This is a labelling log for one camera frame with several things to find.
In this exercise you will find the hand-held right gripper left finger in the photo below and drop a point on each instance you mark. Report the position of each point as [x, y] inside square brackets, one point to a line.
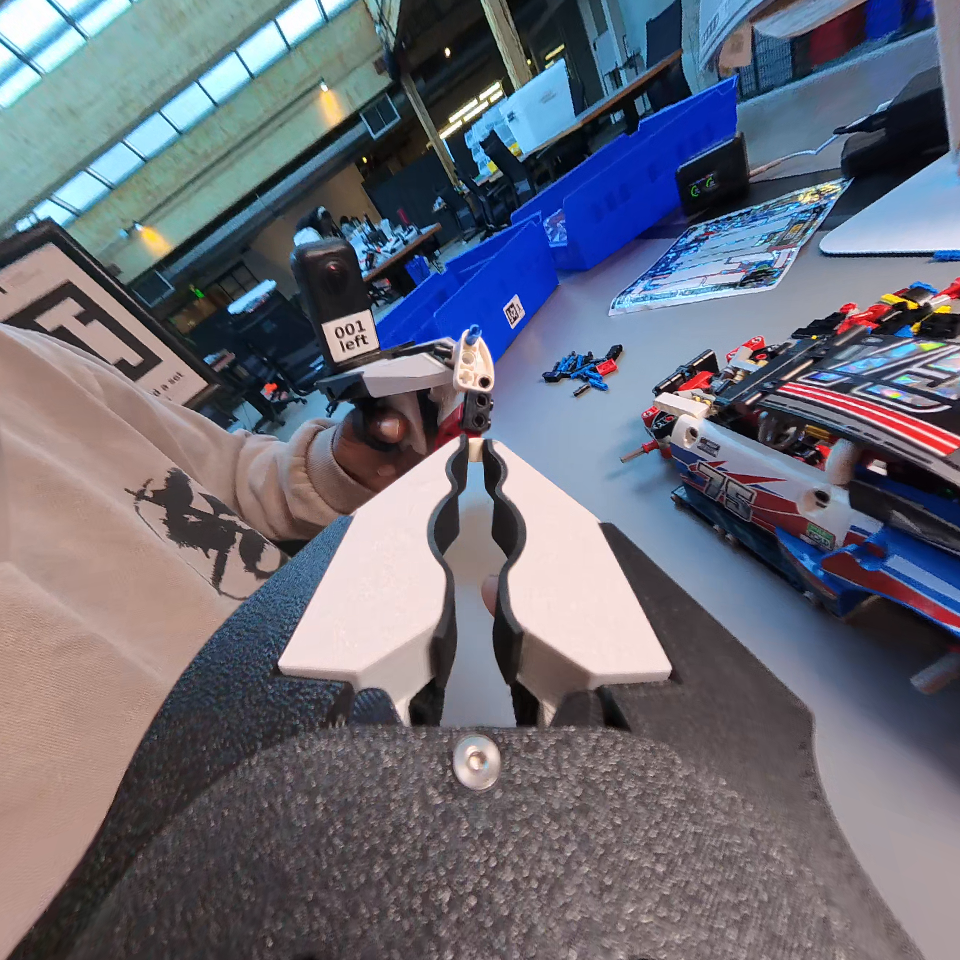
[367, 600]

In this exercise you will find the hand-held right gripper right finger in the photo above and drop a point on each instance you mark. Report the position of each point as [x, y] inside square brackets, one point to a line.
[585, 600]

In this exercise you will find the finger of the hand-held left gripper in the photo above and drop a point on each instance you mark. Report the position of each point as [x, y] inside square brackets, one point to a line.
[409, 375]

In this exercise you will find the white red lego assembly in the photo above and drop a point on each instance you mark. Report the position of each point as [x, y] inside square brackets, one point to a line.
[469, 367]

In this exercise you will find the small white lego piece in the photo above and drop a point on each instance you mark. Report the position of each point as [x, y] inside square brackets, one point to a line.
[475, 448]

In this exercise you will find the person's left forearm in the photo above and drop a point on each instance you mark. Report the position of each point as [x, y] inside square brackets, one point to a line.
[292, 480]

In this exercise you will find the pile of small lego pins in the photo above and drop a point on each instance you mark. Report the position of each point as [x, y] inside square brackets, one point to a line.
[581, 369]

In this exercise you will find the blue white lego race car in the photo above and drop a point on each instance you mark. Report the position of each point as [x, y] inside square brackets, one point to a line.
[825, 465]

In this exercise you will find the person's left hand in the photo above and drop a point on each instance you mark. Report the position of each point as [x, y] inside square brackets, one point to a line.
[390, 469]

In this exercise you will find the person's right hand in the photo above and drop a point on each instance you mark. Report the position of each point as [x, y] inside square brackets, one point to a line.
[489, 594]

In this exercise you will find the black office chair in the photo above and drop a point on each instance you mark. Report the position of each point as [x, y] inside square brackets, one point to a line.
[277, 345]

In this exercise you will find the wooden work table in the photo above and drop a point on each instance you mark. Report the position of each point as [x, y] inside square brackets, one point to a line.
[405, 251]

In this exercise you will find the blue plastic bin white tag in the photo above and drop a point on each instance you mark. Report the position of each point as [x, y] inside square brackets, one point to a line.
[480, 300]

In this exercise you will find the black framed white sign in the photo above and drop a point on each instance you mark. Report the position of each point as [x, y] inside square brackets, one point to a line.
[75, 315]

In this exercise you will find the holographic sticker sheet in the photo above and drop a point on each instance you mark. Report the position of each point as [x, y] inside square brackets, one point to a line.
[735, 251]

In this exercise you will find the black power bank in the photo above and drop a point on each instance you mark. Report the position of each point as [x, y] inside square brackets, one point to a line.
[712, 180]

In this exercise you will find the instruction booklet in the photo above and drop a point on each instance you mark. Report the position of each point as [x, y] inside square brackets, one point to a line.
[724, 30]

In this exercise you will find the silver monitor stand base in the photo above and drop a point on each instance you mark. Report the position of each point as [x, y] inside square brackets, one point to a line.
[900, 217]

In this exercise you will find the black power adapter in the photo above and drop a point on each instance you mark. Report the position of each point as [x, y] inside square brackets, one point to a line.
[892, 135]

